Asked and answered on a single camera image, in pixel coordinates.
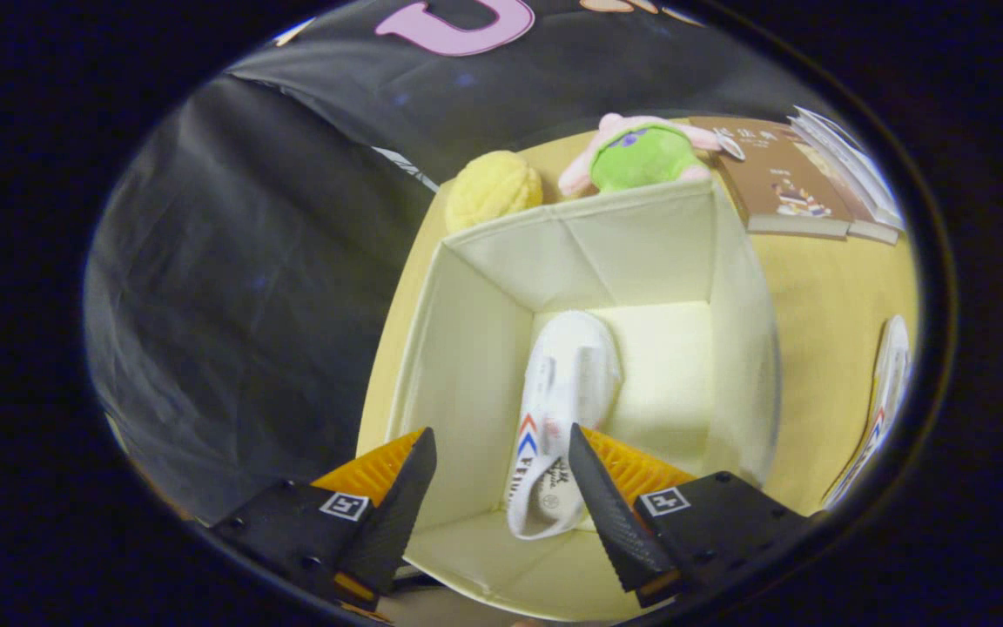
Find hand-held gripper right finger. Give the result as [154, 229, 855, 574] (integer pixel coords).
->
[568, 423, 816, 610]

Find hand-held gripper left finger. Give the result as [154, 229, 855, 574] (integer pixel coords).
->
[208, 427, 438, 612]

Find white canvas shoe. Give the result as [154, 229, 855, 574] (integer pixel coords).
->
[501, 310, 623, 542]
[822, 314, 913, 511]

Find beige fabric storage box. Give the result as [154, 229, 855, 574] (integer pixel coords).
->
[387, 179, 783, 624]

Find yellow plush toy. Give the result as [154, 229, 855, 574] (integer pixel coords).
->
[444, 150, 545, 234]

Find green and pink plush toy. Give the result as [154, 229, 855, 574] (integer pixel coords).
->
[557, 112, 746, 199]

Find brown book with cake picture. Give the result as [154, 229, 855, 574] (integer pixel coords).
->
[690, 116, 852, 241]

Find brown book with pale picture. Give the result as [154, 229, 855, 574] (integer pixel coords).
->
[793, 131, 901, 246]

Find white patterned book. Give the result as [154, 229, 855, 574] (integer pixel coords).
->
[793, 118, 905, 233]

